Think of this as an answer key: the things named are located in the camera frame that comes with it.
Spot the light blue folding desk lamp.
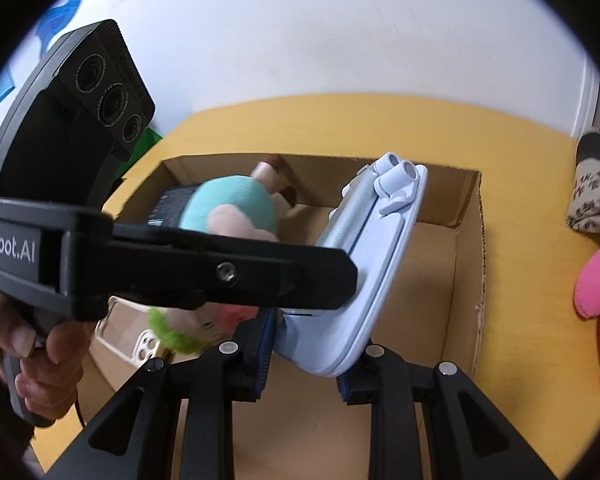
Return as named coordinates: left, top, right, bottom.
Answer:
left=272, top=151, right=429, bottom=379

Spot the cardboard box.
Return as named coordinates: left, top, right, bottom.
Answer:
left=87, top=152, right=487, bottom=480

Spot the blue wall poster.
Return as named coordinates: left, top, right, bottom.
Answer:
left=0, top=67, right=19, bottom=117

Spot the person's left forearm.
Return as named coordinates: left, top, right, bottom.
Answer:
left=0, top=355, right=36, bottom=466

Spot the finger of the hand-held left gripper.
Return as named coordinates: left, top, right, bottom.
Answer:
left=111, top=222, right=359, bottom=312

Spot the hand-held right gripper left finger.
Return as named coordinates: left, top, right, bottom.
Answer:
left=42, top=307, right=281, bottom=480

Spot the clear phone case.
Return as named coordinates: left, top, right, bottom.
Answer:
left=94, top=296, right=177, bottom=369

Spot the white door frame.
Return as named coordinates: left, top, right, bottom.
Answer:
left=575, top=57, right=600, bottom=141

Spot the blue wave wall decal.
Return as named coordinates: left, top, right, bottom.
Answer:
left=32, top=0, right=89, bottom=48

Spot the person's left hand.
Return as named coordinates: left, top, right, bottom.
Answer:
left=0, top=281, right=102, bottom=421

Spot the teal and pink plush doll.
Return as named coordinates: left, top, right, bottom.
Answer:
left=147, top=155, right=301, bottom=354

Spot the patterned beige cloth item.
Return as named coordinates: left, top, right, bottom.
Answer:
left=565, top=131, right=600, bottom=235

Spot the green table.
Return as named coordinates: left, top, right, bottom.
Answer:
left=127, top=127, right=165, bottom=163

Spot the black printed box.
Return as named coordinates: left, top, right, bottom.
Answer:
left=147, top=185, right=202, bottom=232

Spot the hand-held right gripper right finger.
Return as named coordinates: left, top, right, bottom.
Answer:
left=335, top=342, right=561, bottom=480

